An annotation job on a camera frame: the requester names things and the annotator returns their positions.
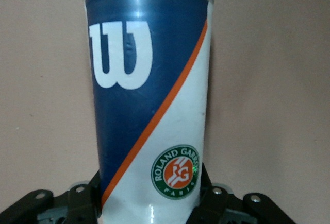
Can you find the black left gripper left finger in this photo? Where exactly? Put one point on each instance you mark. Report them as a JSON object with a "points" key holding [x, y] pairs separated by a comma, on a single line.
{"points": [[77, 203]]}

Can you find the brown table mat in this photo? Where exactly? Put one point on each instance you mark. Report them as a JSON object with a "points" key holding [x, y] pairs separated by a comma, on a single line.
{"points": [[270, 79]]}

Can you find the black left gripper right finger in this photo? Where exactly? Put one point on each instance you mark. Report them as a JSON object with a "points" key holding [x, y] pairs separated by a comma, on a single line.
{"points": [[219, 206]]}

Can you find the blue white tennis ball can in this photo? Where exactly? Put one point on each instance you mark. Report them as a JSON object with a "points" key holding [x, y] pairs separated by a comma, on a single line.
{"points": [[123, 110]]}

